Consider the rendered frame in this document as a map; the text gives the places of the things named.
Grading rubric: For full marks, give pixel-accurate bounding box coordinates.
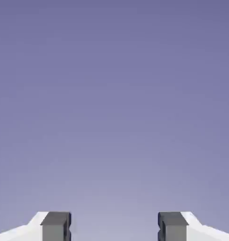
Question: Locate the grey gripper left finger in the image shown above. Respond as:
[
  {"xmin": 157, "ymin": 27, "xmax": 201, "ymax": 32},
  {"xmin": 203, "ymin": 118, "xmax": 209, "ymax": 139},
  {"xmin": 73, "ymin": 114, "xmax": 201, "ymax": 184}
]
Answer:
[{"xmin": 0, "ymin": 211, "xmax": 72, "ymax": 241}]

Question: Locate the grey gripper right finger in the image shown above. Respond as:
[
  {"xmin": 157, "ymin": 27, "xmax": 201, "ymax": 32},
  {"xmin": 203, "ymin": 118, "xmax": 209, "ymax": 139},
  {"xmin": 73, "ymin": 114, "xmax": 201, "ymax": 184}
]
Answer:
[{"xmin": 157, "ymin": 211, "xmax": 229, "ymax": 241}]

